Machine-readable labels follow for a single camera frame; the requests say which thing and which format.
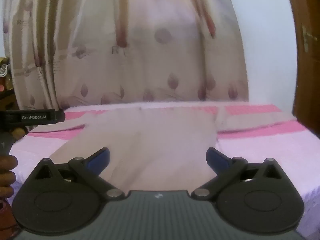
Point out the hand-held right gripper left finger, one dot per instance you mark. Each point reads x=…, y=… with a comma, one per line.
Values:
x=98, y=160

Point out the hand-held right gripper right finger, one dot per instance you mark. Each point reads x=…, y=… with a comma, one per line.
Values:
x=218, y=161

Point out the beige small shirt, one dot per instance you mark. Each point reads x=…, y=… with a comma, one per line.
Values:
x=155, y=142

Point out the person's left hand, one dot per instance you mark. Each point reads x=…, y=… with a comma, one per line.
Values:
x=7, y=176

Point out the dark cluttered furniture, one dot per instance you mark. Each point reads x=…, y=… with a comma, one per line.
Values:
x=6, y=97

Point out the pink checkered bedsheet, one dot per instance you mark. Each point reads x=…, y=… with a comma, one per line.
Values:
x=262, y=152

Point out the reddish brown cloth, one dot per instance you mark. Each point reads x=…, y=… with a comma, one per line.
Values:
x=5, y=215

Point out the beige leaf-print curtain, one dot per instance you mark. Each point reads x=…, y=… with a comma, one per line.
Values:
x=140, y=50

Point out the wooden door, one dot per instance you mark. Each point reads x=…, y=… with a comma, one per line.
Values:
x=308, y=85

